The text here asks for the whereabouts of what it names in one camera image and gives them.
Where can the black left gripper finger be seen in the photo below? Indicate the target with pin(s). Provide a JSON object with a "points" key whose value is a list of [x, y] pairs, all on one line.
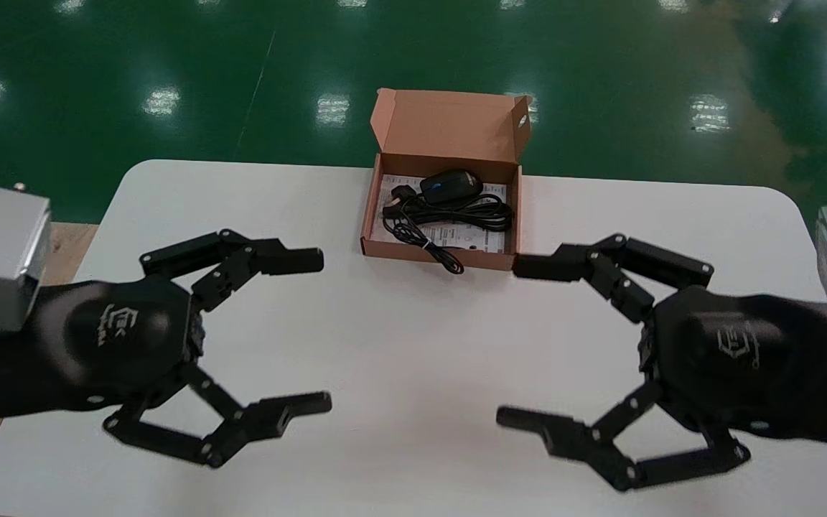
{"points": [[270, 420], [241, 262]]}

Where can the brown cardboard storage box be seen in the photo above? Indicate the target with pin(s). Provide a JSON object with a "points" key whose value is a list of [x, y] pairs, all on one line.
{"points": [[449, 129]]}

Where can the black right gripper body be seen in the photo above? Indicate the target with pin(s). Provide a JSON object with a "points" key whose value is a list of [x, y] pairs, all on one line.
{"points": [[736, 352]]}

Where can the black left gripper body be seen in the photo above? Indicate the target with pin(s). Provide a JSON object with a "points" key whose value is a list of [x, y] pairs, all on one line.
{"points": [[123, 337]]}

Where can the white printed manual sheet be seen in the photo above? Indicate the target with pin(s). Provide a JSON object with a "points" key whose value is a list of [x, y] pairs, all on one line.
{"points": [[472, 238]]}

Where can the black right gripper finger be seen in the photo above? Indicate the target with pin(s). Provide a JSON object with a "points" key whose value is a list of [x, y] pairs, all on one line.
{"points": [[636, 255], [578, 434]]}

